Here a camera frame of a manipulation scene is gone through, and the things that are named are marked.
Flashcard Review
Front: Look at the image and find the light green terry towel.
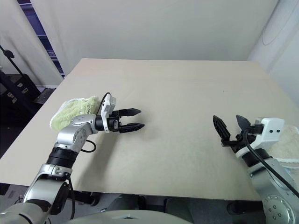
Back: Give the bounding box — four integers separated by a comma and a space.
50, 95, 105, 132

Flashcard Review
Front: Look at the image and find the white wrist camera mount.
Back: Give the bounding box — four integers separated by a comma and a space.
235, 118, 286, 160
100, 93, 117, 134

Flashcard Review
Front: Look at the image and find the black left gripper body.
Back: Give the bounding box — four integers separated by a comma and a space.
107, 109, 123, 133

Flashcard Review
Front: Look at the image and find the black equipment case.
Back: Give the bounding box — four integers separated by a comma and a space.
0, 70, 43, 117

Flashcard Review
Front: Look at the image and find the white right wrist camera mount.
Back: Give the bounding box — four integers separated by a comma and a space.
235, 118, 286, 160

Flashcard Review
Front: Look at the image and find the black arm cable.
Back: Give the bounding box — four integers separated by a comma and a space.
67, 92, 112, 221
242, 129, 299, 198

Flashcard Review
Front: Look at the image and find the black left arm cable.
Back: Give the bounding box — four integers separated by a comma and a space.
67, 92, 112, 221

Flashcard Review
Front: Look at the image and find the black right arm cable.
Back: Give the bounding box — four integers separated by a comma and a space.
242, 129, 299, 198

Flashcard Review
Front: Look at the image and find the cream terry towel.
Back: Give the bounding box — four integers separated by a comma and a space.
266, 124, 299, 172

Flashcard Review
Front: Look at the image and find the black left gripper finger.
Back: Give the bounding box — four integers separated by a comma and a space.
120, 122, 145, 133
119, 107, 142, 117

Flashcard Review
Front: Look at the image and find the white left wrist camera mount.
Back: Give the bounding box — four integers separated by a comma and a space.
100, 93, 117, 134

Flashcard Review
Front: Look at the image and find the blue window frame strip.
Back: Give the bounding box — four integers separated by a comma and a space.
18, 0, 65, 81

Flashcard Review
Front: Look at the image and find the silver robot torso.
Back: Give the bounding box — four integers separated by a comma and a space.
0, 202, 194, 224

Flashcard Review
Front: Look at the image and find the black light stand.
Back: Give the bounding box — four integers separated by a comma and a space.
0, 44, 42, 98

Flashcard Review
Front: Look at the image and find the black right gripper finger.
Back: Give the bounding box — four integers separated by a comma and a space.
212, 114, 232, 144
235, 114, 251, 131

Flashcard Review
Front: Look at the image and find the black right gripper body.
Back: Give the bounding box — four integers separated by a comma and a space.
221, 125, 257, 154

